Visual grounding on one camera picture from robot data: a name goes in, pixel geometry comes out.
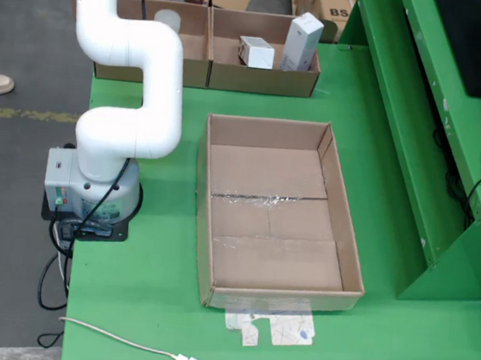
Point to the cardboard tray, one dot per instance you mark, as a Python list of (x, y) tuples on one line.
[(279, 262)]

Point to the tall white carton box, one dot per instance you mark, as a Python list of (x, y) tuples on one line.
[(302, 39)]

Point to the grey robot base box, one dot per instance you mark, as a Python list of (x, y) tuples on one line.
[(56, 176)]

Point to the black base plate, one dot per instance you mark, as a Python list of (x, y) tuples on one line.
[(118, 234)]

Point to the open cardboard box with flap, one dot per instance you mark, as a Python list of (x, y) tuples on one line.
[(192, 70)]

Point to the green metal shelf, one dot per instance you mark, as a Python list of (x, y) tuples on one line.
[(403, 120)]

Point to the small white carton box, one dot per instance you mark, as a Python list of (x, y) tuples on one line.
[(257, 51)]

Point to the white plastic bottle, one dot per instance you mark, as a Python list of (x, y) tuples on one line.
[(168, 20)]

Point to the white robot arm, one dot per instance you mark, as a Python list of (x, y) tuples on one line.
[(159, 92)]

